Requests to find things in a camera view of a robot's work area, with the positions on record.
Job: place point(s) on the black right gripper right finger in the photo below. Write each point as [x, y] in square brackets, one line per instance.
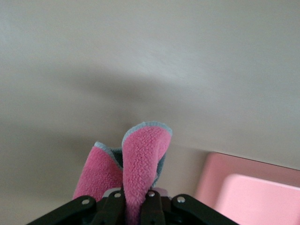
[152, 208]

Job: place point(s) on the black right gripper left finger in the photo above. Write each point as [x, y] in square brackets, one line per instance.
[110, 208]

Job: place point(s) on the pink microfibre cloth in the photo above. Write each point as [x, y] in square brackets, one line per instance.
[143, 164]

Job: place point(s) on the pink plastic bin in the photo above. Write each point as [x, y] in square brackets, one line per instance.
[253, 192]

